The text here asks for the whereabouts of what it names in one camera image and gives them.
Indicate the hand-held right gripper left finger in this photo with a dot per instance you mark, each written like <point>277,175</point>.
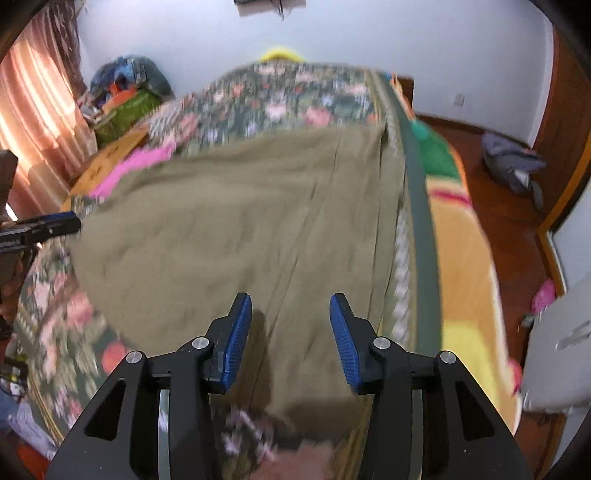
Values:
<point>238,332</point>

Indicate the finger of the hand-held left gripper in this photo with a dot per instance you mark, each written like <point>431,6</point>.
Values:
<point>55,226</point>

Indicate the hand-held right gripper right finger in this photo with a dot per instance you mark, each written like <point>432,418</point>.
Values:
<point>344,337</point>

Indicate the olive green pants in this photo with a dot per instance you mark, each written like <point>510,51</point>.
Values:
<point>240,230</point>

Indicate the cardboard box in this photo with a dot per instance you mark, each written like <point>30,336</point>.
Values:
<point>104,159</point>

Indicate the pink cloth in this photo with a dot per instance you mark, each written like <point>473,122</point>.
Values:
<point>131,168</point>

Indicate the pink curtain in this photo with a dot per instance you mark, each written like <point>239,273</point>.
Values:
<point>37,106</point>

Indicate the orange yellow fleece blanket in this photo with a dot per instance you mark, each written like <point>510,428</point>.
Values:
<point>466,258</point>

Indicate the pile of clothes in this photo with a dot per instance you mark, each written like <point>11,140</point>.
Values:
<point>127,99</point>

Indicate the pink slipper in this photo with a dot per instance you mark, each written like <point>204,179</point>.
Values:
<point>543,295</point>

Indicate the white cabinet door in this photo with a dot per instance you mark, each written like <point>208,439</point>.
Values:
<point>554,350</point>

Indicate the floral quilt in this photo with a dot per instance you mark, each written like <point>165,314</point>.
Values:
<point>295,97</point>

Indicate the grey bag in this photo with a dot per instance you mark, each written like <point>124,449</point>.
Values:
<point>513,164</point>

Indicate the yellow pillow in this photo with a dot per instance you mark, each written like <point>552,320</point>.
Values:
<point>280,54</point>

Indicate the wooden door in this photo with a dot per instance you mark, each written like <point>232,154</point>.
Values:
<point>565,120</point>

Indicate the dark wall fixture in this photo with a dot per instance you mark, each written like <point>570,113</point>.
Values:
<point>270,3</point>

